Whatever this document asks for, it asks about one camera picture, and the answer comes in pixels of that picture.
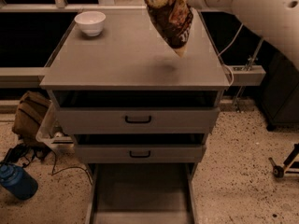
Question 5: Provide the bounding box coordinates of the blue water jug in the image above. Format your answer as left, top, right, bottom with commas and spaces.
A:
0, 164, 38, 200

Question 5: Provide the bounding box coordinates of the grey drawer cabinet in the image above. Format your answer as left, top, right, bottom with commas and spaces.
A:
39, 8, 232, 224

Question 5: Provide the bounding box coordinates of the bottom open grey drawer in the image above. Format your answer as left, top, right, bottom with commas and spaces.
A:
85, 163, 197, 224

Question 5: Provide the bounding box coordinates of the brown backpack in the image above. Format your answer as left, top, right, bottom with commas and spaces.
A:
12, 91, 50, 148

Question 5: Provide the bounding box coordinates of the black floor cable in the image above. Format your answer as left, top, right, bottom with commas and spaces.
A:
2, 143, 93, 186

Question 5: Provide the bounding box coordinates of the dark grey cabinet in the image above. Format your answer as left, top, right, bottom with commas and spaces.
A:
260, 53, 299, 131

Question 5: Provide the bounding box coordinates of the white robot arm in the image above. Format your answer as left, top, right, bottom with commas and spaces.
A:
144, 0, 299, 66

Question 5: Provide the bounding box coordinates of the black wheeled cart leg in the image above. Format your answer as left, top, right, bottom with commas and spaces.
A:
269, 144, 299, 178

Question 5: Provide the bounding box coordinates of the top grey drawer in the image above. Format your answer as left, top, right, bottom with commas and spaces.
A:
56, 108, 220, 134

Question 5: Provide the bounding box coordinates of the middle grey drawer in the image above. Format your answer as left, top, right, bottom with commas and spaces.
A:
74, 145, 206, 163

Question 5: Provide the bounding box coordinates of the white ceramic bowl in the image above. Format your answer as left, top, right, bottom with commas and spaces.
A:
75, 11, 106, 36

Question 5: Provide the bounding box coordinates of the clear plastic bin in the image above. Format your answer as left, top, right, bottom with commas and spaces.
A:
36, 105, 74, 153

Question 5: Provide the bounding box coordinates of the metal diagonal pole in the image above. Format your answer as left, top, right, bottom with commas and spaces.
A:
233, 37, 263, 112

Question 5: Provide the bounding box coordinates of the brown chip bag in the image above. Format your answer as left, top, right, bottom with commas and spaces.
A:
144, 0, 193, 57

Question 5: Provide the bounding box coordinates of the white power cable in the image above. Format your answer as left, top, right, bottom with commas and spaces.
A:
217, 22, 245, 88

